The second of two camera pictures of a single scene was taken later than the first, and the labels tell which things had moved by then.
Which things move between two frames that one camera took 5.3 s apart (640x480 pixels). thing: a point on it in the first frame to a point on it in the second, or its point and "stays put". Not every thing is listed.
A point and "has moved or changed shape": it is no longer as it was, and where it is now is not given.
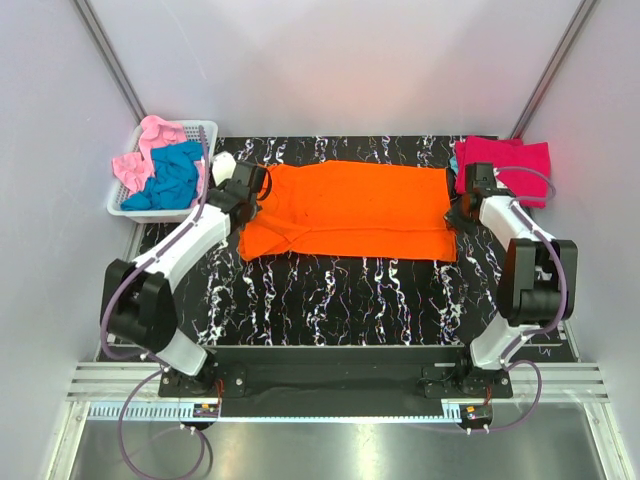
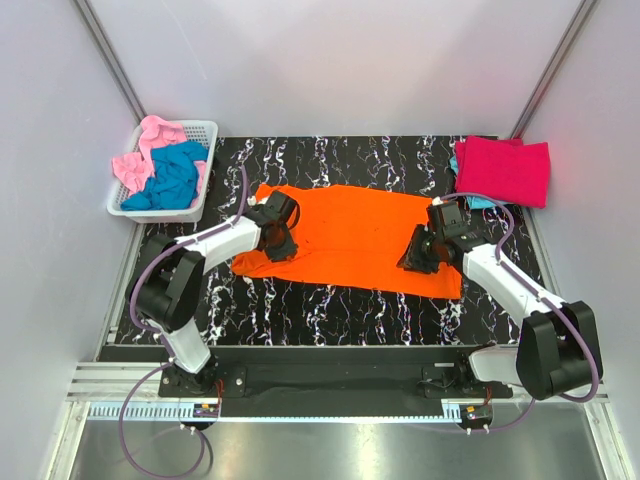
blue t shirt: (175, 182) stays put
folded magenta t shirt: (523, 170) stays put
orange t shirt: (345, 210) has moved or changed shape
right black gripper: (455, 222) to (410, 259)
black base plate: (408, 381) stays put
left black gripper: (223, 187) to (289, 248)
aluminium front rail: (119, 381) stays put
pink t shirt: (131, 169) stays put
